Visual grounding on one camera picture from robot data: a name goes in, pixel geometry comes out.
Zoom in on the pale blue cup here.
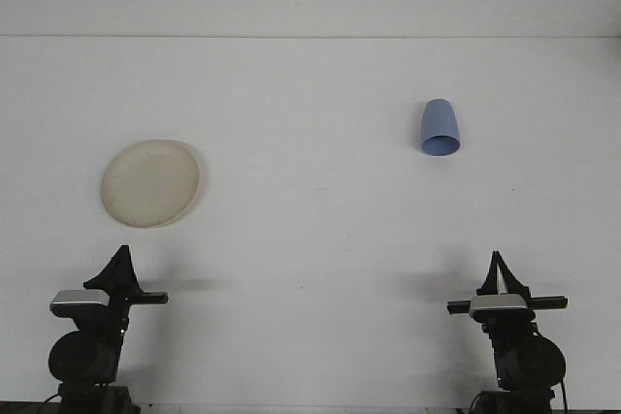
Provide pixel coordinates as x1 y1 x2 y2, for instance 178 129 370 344
419 98 462 159

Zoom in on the pale round plate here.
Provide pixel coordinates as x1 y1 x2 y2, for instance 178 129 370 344
100 139 205 230

